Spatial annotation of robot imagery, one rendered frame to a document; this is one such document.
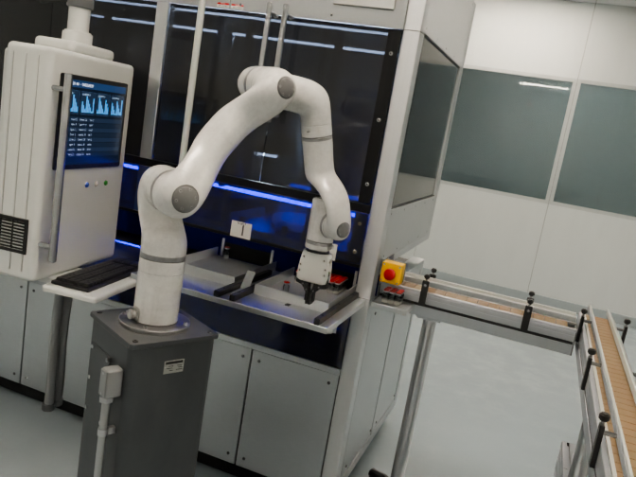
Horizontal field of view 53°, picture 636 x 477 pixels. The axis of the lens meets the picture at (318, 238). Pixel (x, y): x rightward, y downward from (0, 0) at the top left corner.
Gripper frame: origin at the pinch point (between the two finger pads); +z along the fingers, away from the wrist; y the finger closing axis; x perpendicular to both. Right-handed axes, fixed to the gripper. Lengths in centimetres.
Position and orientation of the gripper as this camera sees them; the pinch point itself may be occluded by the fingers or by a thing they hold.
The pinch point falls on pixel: (309, 297)
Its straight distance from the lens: 199.4
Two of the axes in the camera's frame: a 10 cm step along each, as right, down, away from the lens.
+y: -9.2, -2.2, 3.2
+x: -3.5, 1.1, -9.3
